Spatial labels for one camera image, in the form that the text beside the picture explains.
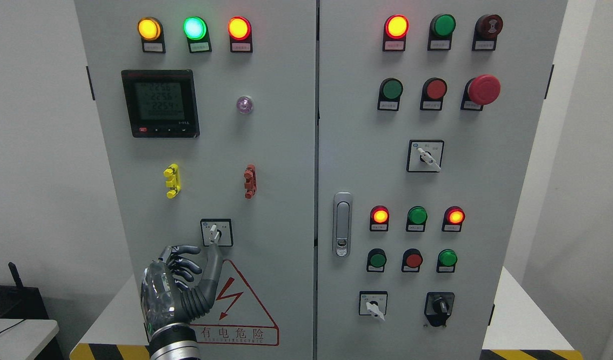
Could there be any green indicator middle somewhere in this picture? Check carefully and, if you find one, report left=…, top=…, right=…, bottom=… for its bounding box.
left=405, top=206, right=428, bottom=233

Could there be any yellow indicator light top left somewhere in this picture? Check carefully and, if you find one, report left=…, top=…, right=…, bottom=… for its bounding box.
left=136, top=16, right=166, bottom=54

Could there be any black device with antenna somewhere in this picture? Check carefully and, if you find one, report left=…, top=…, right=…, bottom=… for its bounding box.
left=0, top=262, right=49, bottom=320

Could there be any red push button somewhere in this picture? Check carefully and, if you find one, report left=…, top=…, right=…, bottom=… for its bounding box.
left=420, top=77, right=448, bottom=111
left=400, top=248, right=424, bottom=273

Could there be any grey electrical cabinet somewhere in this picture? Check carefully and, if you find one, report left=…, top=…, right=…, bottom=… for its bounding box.
left=75, top=0, right=568, bottom=360

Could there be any red lit indicator light left door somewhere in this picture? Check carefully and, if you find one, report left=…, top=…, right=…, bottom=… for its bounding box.
left=228, top=16, right=253, bottom=53

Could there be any black rotary knob switch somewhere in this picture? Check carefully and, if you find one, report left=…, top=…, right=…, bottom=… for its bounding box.
left=424, top=291, right=455, bottom=328

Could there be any red emergency stop button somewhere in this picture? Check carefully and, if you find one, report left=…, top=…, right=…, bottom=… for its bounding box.
left=460, top=74, right=502, bottom=112

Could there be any green indicator top right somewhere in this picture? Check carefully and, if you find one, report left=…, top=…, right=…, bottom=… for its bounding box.
left=427, top=13, right=457, bottom=51

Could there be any black digital power meter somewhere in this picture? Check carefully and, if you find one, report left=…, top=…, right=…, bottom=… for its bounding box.
left=121, top=69, right=201, bottom=138

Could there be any grey robotic humanoid hand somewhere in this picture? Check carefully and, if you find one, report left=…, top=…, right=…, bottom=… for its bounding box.
left=140, top=243, right=224, bottom=340

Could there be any red push button lower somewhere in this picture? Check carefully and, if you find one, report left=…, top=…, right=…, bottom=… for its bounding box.
left=400, top=248, right=424, bottom=273

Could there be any green push button upper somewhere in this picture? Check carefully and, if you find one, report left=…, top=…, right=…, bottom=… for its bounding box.
left=377, top=77, right=404, bottom=112

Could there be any green lit indicator light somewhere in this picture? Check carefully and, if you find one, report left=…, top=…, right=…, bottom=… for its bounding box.
left=183, top=16, right=212, bottom=54

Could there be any white rotary selector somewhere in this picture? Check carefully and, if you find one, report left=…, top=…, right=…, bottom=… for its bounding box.
left=357, top=291, right=388, bottom=321
left=406, top=139, right=445, bottom=173

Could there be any green push button lower left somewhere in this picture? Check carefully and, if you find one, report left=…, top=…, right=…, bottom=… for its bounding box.
left=366, top=248, right=388, bottom=272

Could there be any yellow terminal connector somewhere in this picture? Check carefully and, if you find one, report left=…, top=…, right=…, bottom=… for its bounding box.
left=163, top=163, right=181, bottom=199

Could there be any red lit indicator right door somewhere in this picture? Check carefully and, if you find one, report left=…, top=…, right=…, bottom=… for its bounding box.
left=382, top=14, right=410, bottom=52

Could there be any green push button lower right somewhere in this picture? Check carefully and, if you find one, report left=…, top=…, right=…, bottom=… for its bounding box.
left=436, top=249, right=458, bottom=274

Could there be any white round lamp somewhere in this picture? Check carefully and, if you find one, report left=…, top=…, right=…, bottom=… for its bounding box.
left=236, top=96, right=254, bottom=114

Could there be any silver door latch handle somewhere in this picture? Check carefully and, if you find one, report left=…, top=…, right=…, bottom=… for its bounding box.
left=332, top=191, right=353, bottom=258

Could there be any red push button upper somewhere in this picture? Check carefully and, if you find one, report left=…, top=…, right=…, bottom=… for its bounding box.
left=420, top=77, right=448, bottom=111

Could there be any white side table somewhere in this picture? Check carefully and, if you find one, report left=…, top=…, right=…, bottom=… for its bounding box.
left=0, top=319, right=59, bottom=360

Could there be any green push button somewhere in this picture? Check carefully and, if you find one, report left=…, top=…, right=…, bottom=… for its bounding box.
left=366, top=248, right=388, bottom=272
left=377, top=77, right=404, bottom=112
left=436, top=249, right=458, bottom=274

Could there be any red lit indicator middle right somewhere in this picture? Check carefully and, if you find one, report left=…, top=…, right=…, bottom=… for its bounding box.
left=441, top=206, right=465, bottom=233

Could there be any white rotary selector lower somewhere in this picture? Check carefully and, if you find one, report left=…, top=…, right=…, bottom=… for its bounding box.
left=357, top=291, right=388, bottom=321

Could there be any white rotary light switch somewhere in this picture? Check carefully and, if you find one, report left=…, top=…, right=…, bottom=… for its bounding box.
left=200, top=218, right=234, bottom=248

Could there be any red lit indicator middle left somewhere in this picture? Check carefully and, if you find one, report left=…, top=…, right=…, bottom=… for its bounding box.
left=369, top=205, right=390, bottom=231

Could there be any red terminal connector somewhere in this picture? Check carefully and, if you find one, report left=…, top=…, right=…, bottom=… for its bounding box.
left=244, top=164, right=257, bottom=199

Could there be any white rotary selector upper right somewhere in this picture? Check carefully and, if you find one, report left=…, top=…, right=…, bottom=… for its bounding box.
left=406, top=139, right=445, bottom=173

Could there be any dark red buzzer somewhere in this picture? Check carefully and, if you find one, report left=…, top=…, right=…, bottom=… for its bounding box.
left=471, top=14, right=504, bottom=51

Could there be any red electric danger sticker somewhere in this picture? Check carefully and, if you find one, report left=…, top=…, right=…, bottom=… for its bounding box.
left=191, top=259, right=280, bottom=347

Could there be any white platform with hazard stripes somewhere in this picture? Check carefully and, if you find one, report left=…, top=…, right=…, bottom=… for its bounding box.
left=69, top=269, right=583, bottom=360

